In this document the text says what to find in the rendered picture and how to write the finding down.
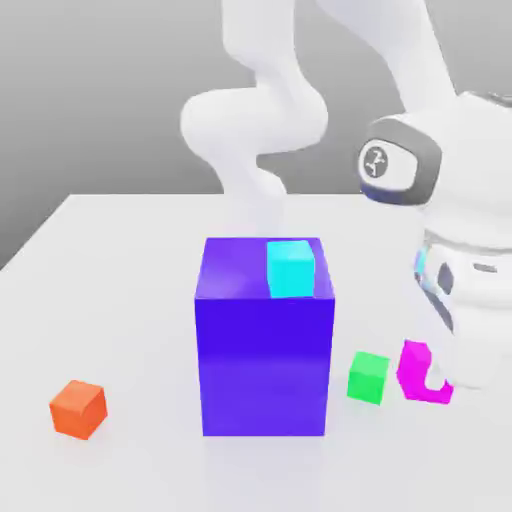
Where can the small magenta cube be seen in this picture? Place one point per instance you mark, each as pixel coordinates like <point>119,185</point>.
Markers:
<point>412,372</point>

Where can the small green cube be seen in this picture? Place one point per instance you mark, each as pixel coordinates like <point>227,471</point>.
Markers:
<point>366,380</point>

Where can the large purple box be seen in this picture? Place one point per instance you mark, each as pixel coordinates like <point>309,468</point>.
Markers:
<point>262,360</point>

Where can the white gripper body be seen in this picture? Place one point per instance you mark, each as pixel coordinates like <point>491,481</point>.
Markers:
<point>476,344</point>

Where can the small orange cube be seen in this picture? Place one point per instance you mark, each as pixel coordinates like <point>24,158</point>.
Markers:
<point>78,412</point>

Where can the small cyan cube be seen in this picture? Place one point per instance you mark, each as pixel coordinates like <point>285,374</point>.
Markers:
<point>290,272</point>

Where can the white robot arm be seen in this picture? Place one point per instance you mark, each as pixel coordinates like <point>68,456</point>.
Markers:
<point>256,120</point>

